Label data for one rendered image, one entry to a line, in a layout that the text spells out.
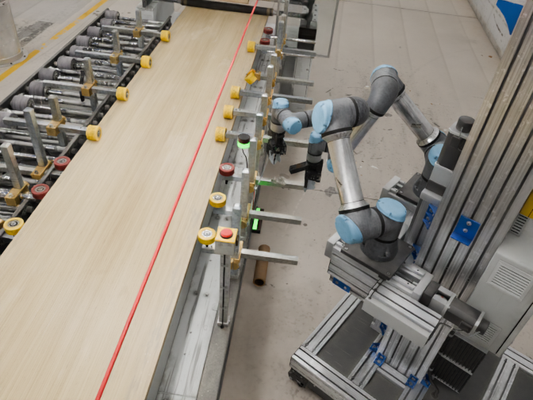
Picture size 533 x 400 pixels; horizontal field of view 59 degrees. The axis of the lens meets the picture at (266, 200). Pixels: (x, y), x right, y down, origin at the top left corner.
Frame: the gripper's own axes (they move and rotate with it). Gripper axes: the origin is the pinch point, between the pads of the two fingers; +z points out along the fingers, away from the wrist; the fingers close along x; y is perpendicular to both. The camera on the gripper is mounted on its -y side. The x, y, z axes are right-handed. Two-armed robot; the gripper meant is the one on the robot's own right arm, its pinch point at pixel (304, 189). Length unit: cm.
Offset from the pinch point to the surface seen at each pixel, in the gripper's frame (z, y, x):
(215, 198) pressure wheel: -8, -43, -26
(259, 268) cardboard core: 75, -19, 7
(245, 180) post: -25.1, -28.2, -30.7
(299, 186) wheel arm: -3.0, -2.8, -1.5
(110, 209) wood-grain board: -7, -88, -43
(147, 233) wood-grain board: -7, -67, -54
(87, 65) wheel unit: -26, -136, 57
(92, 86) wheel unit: -14, -135, 56
